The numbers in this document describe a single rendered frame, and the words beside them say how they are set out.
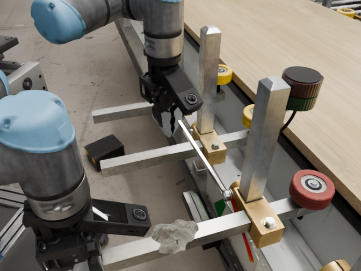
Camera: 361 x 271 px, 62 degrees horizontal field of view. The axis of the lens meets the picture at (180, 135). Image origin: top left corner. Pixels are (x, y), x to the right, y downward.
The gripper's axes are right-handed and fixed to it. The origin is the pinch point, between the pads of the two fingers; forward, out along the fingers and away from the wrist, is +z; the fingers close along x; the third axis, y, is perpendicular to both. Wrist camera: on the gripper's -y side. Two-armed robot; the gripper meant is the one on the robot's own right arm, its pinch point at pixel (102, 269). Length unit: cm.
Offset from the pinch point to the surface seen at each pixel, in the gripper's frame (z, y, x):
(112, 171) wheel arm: 0.0, -5.1, -23.6
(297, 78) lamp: -30.9, -34.0, -3.2
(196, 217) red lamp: 12.2, -23.4, -13.3
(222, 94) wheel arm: 0, -45, -48
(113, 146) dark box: 70, -9, -117
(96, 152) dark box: 70, 1, -114
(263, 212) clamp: -4.6, -31.2, 0.7
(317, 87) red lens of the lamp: -30.1, -36.1, -1.2
